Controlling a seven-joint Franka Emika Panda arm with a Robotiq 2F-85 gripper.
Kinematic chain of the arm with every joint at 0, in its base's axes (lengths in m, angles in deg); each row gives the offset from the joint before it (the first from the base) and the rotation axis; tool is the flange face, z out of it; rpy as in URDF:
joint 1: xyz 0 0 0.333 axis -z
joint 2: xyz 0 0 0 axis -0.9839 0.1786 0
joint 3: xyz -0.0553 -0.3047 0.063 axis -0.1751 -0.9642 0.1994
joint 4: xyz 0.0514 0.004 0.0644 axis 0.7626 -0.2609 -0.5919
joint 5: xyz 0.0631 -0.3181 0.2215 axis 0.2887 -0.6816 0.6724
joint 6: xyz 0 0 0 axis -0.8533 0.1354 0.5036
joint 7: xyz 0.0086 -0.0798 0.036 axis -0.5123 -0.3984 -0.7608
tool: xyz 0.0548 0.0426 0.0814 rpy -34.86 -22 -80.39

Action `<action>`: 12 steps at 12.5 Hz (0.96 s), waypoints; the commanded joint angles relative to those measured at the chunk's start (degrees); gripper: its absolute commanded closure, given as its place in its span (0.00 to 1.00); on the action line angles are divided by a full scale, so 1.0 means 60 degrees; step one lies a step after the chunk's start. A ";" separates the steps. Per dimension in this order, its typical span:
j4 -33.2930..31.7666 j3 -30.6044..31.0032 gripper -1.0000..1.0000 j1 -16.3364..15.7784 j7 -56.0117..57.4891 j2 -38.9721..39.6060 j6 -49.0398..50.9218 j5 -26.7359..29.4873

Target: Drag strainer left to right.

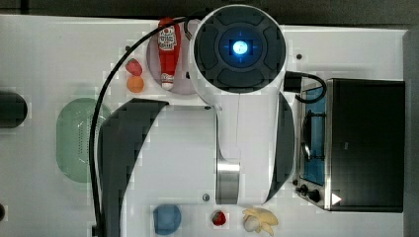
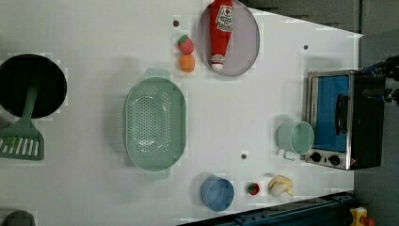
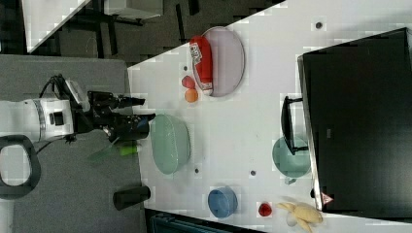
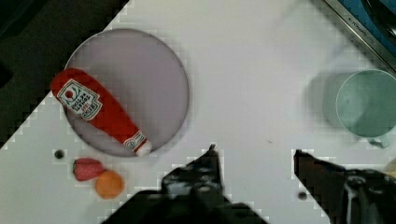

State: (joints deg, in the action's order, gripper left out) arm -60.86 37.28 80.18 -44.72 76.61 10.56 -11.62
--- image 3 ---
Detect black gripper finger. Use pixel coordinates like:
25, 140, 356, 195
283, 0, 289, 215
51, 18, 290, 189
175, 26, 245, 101
127, 114, 155, 136
118, 96, 145, 109

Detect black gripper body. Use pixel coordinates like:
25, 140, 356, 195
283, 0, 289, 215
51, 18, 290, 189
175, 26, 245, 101
75, 91, 143, 142

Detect green plastic strainer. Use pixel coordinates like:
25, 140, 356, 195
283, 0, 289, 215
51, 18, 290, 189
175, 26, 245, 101
150, 115, 190, 175

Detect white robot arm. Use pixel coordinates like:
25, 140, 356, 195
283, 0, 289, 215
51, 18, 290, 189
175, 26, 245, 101
1, 91, 155, 143

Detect green spatula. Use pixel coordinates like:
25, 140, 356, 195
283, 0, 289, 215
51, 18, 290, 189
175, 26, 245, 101
87, 143, 141, 163

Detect red toy strawberry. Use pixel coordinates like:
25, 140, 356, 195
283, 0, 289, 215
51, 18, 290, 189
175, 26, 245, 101
182, 76, 195, 89

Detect orange toy fruit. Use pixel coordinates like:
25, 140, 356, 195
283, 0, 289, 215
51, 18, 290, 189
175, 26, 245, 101
185, 89, 198, 103

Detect red ketchup bottle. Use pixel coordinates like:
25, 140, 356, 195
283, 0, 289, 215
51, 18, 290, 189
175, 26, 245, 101
189, 36, 213, 95

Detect grey round plate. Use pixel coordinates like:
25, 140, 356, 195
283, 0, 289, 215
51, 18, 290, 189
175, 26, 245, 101
203, 26, 245, 97

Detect blue plastic bowl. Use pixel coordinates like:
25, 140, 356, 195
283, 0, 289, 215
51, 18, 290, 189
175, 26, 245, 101
207, 186, 238, 218

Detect small red cup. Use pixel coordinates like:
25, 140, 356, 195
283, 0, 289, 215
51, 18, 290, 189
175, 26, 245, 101
258, 203, 272, 216

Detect green plastic mug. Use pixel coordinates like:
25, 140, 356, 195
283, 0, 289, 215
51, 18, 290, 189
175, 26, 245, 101
271, 135, 312, 185

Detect yellow plush toy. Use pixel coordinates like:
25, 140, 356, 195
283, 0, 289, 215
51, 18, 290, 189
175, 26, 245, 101
276, 202, 323, 233

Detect black toaster oven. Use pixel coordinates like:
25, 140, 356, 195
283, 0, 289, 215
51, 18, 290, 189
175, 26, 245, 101
281, 27, 412, 222

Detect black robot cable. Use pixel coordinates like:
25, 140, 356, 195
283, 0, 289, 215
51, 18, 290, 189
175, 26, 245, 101
38, 74, 67, 99

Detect black cylinder post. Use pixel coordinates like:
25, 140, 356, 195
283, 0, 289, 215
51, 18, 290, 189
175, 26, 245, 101
113, 186, 151, 211

